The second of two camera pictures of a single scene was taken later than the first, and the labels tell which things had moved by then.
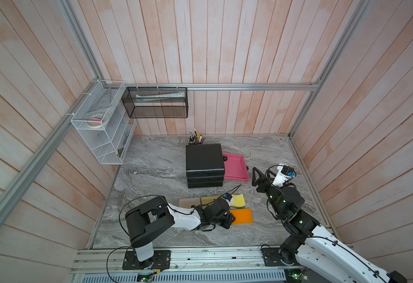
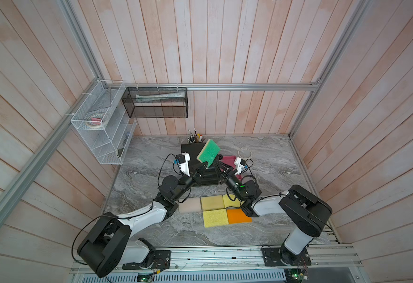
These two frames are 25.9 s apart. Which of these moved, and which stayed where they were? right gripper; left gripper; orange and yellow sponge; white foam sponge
Moved: right gripper; left gripper
Stayed: white foam sponge; orange and yellow sponge
